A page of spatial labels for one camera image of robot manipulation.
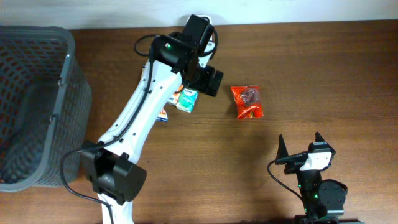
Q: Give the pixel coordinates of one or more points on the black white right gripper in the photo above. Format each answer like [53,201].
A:
[293,164]

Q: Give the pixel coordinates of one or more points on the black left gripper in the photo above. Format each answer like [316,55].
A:
[204,84]

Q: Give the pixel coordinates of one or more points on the teal tissue pack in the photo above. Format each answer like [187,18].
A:
[187,99]

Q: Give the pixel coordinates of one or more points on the red snack bag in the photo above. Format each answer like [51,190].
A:
[248,101]

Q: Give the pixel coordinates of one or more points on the yellow snack bag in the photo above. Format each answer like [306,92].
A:
[162,117]

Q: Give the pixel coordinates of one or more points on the orange tissue pack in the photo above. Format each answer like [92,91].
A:
[173,99]

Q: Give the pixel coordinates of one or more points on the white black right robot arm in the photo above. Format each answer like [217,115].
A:
[322,200]

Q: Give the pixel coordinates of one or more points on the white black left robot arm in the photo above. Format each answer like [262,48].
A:
[179,58]

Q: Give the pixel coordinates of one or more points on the grey plastic basket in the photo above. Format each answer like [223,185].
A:
[45,106]

